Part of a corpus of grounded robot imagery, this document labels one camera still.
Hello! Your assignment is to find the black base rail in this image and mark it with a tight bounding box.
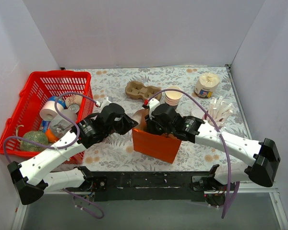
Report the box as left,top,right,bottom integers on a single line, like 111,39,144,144
68,171,226,202

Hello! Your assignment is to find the stack of white lids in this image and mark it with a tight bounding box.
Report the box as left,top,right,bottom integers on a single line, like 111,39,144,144
191,107,205,119

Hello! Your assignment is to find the white tape roll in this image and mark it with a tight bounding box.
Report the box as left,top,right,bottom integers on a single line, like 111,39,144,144
39,101,58,121

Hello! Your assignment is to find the red plastic basket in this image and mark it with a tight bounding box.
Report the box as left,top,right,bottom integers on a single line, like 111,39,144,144
0,70,94,154

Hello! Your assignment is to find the wrapped toilet paper roll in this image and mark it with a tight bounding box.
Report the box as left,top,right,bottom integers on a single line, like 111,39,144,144
194,72,220,98

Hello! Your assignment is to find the orange paper bag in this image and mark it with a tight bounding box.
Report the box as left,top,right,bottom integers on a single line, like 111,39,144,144
132,109,181,163

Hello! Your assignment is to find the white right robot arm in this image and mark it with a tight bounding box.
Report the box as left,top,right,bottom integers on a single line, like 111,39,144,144
143,99,281,190

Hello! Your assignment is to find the floral table mat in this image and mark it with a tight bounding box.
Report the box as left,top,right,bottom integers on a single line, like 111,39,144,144
37,66,249,172

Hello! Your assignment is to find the beige patterned cup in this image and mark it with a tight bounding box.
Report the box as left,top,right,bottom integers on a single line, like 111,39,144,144
65,94,83,108

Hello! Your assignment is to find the stack of paper cups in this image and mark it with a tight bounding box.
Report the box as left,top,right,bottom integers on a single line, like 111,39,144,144
165,86,183,109

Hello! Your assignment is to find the brown cardboard cup carrier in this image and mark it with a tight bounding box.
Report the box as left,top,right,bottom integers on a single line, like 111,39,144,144
125,81,161,101

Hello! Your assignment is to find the crumpled grey paper bag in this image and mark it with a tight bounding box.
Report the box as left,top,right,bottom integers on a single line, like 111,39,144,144
49,109,77,139

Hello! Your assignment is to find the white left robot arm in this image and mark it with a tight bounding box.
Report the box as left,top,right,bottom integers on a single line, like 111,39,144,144
8,102,138,205

